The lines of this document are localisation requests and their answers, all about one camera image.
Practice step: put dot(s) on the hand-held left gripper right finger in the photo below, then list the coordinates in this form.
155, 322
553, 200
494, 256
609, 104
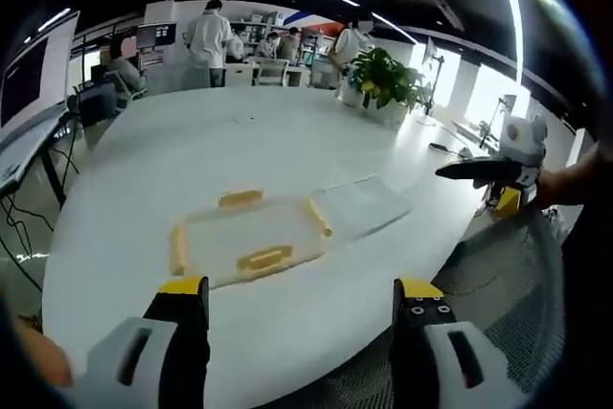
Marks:
450, 356

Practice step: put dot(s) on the small yellow box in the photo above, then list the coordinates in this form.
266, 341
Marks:
507, 200

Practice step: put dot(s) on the white chair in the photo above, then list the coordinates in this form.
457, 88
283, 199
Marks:
274, 73

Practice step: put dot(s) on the clear plastic lid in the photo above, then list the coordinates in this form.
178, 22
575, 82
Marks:
366, 208

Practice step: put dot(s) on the person's left hand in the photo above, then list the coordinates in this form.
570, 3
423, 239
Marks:
40, 356

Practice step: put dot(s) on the grey mesh office chair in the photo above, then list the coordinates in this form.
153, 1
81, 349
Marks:
507, 294

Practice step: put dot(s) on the green potted plant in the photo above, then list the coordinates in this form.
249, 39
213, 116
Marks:
383, 78

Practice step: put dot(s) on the large dark wall screen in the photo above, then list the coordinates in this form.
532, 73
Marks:
29, 74

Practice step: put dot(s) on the black stand with lamp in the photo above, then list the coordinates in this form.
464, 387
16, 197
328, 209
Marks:
435, 74

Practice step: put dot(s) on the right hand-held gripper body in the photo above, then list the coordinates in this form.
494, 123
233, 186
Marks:
524, 138

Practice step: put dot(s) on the black office chair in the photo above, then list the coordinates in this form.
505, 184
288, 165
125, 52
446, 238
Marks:
96, 105

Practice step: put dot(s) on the side desk with black legs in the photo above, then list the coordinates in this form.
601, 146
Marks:
24, 150

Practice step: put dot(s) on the computer monitor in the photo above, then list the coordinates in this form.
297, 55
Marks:
156, 42

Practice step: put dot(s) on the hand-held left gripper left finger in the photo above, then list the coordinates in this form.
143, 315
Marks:
129, 356

